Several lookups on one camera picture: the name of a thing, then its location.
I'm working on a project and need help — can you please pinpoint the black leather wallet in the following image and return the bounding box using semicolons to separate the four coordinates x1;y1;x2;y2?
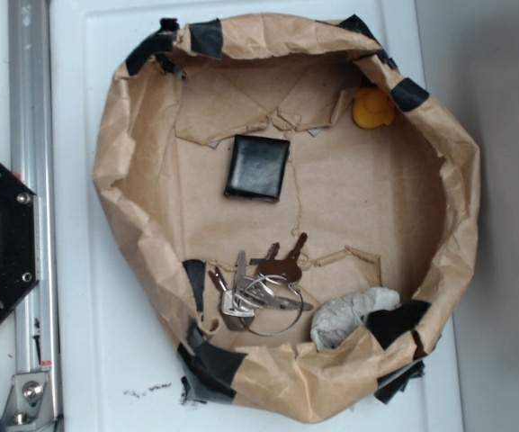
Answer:
224;135;291;203

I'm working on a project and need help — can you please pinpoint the brown paper bag bin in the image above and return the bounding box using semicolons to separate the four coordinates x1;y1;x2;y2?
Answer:
93;13;480;423

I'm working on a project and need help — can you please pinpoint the aluminium frame rail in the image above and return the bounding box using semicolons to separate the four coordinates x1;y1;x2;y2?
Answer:
8;1;63;431

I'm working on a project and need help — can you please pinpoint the yellow rubber duck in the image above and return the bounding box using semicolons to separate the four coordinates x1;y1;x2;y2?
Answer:
352;87;396;130

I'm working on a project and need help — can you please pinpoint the metal corner bracket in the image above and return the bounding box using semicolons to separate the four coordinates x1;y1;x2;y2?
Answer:
1;372;56;431

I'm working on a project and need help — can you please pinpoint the bunch of metal keys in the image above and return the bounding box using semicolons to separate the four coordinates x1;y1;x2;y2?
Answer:
208;232;314;337

